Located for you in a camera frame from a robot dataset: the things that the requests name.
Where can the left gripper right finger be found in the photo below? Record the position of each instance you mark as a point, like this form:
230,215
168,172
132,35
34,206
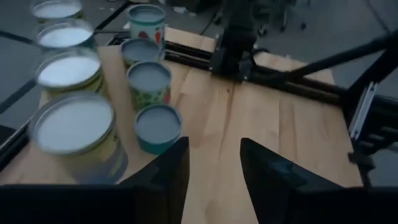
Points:
273,189

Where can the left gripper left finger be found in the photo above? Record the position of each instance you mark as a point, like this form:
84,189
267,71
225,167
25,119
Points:
168,186

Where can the plain teal small can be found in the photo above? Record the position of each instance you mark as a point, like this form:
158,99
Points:
158,126

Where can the green label small can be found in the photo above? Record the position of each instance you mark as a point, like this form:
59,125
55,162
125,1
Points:
149,79

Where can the blue yellow label tin can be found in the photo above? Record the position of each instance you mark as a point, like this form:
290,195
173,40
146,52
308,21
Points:
74,127

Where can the red label small can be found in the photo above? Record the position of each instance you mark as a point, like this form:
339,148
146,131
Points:
140,51

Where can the oranges label tin can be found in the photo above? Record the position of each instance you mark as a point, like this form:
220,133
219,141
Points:
70,70

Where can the teal berries label small can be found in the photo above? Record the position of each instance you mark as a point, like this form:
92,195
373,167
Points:
146,18

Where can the peaches label tin can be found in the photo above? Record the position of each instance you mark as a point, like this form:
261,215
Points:
63,35

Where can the carrots label tin can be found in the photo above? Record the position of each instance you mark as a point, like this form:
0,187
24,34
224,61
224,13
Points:
56,9

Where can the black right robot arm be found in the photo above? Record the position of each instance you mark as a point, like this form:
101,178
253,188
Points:
234,46

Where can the black aluminium table frame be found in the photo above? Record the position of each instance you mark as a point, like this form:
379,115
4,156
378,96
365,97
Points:
311,87

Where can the wooden shelf with black frame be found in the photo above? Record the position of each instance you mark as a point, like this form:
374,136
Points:
114,81

